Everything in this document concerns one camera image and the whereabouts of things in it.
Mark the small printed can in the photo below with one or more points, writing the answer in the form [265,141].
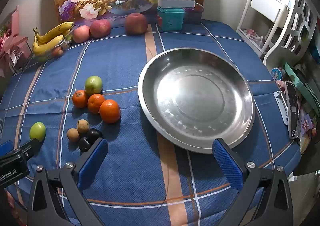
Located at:
[278,73]

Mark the small orange tangerine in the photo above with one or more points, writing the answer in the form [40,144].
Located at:
[95,103]

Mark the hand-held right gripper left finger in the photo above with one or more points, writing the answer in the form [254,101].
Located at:
[93,161]

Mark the clear bag of small fruit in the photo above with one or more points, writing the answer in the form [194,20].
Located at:
[58,52]

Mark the yellow banana bunch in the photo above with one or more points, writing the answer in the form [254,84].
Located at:
[51,36]

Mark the large dark red apple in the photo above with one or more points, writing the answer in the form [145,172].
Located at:
[136,23]

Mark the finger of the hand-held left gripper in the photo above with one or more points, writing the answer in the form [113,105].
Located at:
[30,147]
[5,148]

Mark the pink flower bouquet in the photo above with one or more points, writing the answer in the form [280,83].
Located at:
[13,46]

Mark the large orange tangerine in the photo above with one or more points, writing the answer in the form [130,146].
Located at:
[110,111]

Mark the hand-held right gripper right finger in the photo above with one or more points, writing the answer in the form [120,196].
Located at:
[227,163]

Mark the blue plaid tablecloth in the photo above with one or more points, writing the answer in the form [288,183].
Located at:
[125,66]

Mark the small green apple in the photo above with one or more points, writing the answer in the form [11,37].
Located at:
[37,131]

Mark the dark purple plum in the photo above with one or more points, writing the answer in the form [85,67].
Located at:
[84,144]
[94,135]

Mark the round metal plate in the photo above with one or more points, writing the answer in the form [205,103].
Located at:
[197,98]

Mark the white power strip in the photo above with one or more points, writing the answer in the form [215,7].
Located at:
[176,1]

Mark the green apple near oranges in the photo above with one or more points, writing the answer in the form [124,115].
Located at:
[93,85]

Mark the teal plastic basket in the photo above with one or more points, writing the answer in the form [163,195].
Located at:
[171,19]

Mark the black remote control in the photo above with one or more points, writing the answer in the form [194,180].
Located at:
[292,108]

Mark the white phone stand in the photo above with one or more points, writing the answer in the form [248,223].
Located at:
[280,106]

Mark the orange persimmon with stem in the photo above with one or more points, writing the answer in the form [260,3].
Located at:
[80,99]

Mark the green box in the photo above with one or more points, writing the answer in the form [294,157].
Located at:
[302,83]

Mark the cartoon printed pouch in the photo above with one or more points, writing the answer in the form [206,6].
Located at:
[306,123]

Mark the pale pink apple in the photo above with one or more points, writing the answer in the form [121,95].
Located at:
[81,34]

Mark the white shelf rack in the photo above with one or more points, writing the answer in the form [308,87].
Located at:
[297,23]
[262,16]

